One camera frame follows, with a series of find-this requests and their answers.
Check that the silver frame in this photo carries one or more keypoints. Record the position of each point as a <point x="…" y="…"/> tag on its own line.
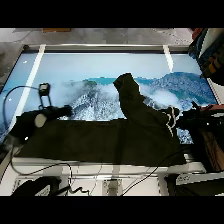
<point x="112" y="188"/>

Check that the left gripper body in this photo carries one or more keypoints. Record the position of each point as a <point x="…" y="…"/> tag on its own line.
<point x="61" y="111"/>

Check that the heap of clothes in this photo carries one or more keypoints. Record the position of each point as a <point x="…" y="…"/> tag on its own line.
<point x="215" y="63"/>

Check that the blue garment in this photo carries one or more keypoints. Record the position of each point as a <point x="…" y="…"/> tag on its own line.
<point x="196" y="48"/>

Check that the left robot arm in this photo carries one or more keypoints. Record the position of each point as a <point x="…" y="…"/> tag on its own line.
<point x="26" y="126"/>

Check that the dark green trousers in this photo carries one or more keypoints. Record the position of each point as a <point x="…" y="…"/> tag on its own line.
<point x="100" y="140"/>

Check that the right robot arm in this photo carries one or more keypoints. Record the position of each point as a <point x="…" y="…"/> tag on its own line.
<point x="190" y="118"/>

